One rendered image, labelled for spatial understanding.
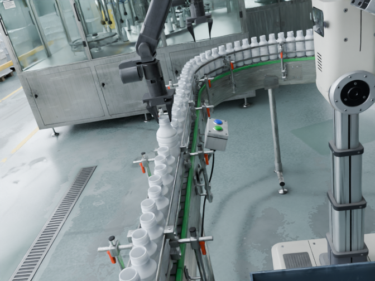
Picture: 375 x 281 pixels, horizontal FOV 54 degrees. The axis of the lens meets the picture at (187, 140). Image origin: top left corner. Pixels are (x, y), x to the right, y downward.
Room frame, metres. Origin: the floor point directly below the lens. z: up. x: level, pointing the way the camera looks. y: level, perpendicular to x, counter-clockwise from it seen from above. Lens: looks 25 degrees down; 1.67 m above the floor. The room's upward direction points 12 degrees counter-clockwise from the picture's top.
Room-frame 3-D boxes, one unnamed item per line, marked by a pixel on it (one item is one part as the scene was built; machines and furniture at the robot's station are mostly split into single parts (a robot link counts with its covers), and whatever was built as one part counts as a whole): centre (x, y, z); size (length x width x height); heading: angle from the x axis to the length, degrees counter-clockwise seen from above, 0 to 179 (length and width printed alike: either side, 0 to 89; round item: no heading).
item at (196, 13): (1.54, -0.15, 1.51); 0.10 x 0.07 x 0.07; 81
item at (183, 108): (1.53, 0.00, 1.08); 0.06 x 0.06 x 0.17
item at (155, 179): (0.90, 0.11, 1.08); 0.06 x 0.06 x 0.17
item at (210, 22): (1.54, -0.17, 1.44); 0.07 x 0.07 x 0.09; 81
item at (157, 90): (1.13, 0.06, 1.35); 0.10 x 0.07 x 0.07; 81
